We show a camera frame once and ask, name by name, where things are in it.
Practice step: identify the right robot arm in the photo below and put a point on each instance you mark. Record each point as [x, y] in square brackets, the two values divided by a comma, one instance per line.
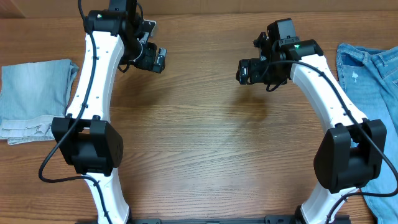
[350, 154]

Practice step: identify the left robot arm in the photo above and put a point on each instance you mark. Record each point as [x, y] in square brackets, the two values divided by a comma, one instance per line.
[117, 39]

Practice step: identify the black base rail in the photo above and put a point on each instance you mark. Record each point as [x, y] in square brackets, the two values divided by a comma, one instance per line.
[214, 220]

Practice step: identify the light blue denim shorts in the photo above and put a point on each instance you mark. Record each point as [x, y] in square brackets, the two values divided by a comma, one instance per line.
[32, 95]

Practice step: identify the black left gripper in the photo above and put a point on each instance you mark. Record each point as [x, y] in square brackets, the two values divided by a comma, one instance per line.
[148, 63]

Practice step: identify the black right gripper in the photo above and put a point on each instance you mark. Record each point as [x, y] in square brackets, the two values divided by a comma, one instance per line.
[244, 72]

